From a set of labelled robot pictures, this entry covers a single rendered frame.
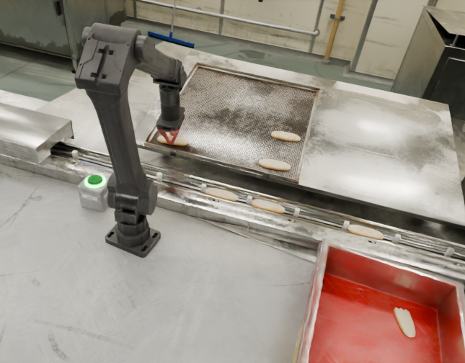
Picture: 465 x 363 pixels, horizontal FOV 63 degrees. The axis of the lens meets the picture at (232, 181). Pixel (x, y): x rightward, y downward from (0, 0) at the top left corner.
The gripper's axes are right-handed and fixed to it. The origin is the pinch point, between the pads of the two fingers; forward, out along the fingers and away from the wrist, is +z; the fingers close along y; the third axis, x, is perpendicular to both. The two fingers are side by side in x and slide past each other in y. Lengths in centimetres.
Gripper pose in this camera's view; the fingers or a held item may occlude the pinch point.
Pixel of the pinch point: (171, 138)
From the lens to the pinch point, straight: 124.6
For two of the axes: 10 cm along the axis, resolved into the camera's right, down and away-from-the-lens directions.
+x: -9.9, -1.6, 0.6
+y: 1.6, -7.2, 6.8
